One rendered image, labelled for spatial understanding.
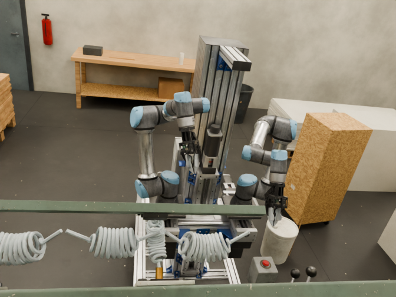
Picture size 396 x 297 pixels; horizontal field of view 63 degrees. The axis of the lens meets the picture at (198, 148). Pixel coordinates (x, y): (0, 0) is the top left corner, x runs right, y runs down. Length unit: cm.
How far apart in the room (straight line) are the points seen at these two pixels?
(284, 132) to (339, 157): 162
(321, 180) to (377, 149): 146
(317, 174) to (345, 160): 33
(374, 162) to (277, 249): 221
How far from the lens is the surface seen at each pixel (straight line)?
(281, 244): 324
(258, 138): 177
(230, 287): 61
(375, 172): 506
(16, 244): 76
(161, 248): 74
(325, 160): 344
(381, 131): 473
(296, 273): 135
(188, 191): 224
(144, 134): 186
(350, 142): 352
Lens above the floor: 236
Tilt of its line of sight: 28 degrees down
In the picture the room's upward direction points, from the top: 9 degrees clockwise
